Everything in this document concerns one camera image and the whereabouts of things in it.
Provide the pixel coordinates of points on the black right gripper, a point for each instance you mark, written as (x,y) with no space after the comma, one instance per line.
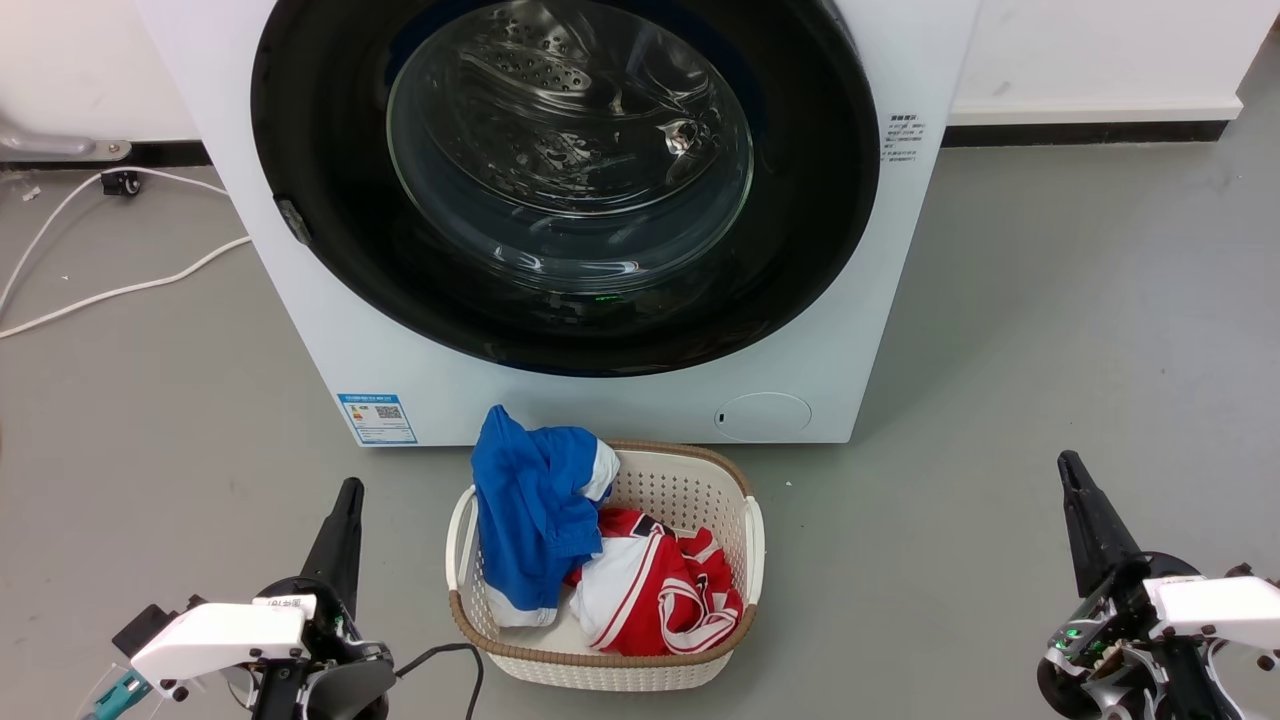
(1110,640)

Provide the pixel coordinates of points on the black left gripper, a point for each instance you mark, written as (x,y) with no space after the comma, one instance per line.
(330,650)

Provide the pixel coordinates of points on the black round washer door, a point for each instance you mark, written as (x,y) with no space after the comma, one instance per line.
(330,260)

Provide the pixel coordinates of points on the white front-load washing machine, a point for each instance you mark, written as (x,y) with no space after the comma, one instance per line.
(600,405)

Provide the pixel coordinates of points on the blue energy label sticker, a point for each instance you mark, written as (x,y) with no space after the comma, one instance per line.
(377,419)

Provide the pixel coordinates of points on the blue and white garment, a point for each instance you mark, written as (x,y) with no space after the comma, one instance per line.
(530,520)

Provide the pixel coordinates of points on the teal plastic clip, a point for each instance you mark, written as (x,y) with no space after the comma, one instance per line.
(118,695)

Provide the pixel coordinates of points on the red and white garment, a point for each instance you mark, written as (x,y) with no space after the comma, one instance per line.
(655,600)

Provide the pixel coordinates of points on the white woven laundry basket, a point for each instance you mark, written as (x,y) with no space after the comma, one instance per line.
(660,485)

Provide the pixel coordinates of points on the round white filter cover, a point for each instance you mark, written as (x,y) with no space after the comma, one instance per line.
(763,417)

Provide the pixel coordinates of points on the small black caster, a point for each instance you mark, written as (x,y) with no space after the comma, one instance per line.
(120,183)

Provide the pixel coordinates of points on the small printed text label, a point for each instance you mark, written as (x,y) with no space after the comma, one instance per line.
(903,140)

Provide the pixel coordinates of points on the steel washer drum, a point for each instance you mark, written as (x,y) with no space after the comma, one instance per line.
(560,150)

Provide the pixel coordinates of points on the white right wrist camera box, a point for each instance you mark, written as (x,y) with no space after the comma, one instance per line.
(1215,605)

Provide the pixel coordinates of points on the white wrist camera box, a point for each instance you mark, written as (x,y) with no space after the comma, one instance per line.
(220,635)
(1215,605)

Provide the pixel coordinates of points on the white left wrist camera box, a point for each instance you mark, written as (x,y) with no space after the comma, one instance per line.
(220,635)

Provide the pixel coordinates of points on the grey metal bracket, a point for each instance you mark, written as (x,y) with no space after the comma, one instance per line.
(45,143)

